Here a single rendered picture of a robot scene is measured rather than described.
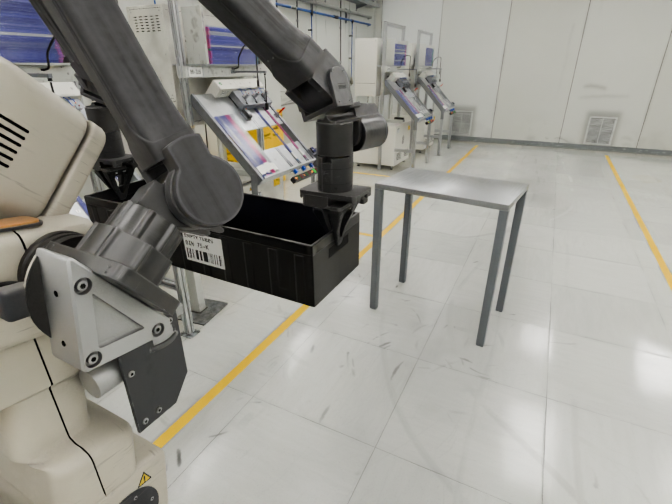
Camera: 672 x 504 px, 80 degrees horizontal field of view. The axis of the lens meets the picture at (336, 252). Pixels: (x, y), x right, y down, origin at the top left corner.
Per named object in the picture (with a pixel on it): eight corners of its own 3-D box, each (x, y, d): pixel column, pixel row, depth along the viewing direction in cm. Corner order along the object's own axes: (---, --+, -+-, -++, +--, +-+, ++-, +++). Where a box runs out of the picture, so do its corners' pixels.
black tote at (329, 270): (96, 243, 91) (82, 195, 86) (159, 219, 105) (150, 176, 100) (314, 308, 67) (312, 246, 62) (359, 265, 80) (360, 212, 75)
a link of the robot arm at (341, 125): (307, 114, 61) (334, 117, 57) (339, 110, 65) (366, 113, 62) (309, 160, 64) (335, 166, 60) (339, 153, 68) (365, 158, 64)
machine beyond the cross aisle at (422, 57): (453, 148, 752) (466, 32, 673) (442, 155, 685) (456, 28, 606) (384, 142, 808) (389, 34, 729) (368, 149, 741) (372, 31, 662)
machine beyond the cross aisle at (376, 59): (431, 162, 635) (445, 24, 556) (416, 174, 569) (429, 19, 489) (353, 155, 691) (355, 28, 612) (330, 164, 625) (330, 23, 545)
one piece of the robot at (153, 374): (119, 457, 56) (77, 326, 47) (11, 389, 67) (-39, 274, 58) (204, 384, 68) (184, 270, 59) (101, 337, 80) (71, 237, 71)
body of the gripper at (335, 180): (318, 190, 71) (317, 147, 68) (372, 197, 67) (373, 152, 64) (298, 200, 66) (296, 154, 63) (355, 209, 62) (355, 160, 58)
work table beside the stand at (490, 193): (482, 347, 217) (509, 205, 184) (369, 308, 253) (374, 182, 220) (503, 309, 251) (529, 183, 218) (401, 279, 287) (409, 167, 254)
